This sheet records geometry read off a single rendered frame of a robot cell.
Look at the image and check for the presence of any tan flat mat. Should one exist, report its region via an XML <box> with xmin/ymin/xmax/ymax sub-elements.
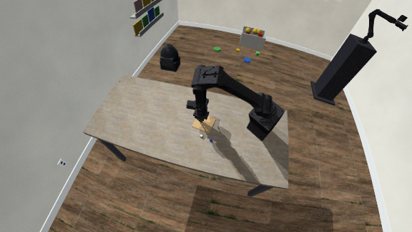
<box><xmin>192</xmin><ymin>116</ymin><xmax>216</xmax><ymax>133</ymax></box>

